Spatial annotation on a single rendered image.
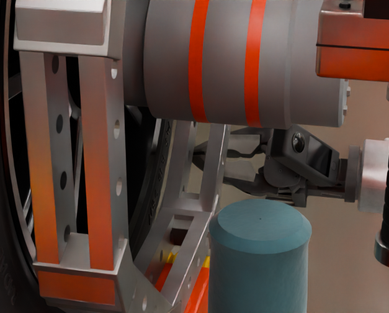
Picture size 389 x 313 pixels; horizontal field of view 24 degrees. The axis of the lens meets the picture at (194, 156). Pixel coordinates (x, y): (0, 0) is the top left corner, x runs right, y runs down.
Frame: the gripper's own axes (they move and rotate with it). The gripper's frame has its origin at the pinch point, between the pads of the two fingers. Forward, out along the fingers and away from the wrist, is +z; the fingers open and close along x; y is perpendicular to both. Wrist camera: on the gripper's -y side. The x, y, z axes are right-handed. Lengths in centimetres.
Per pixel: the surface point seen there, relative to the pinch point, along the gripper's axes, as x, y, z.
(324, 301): 1, 91, -14
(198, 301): -20.5, -10.9, -4.9
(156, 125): 1.0, -6.3, 4.4
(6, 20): -10, -52, 4
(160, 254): -15.7, -10.1, 0.3
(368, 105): 82, 173, -18
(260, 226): -17.1, -31.7, -13.0
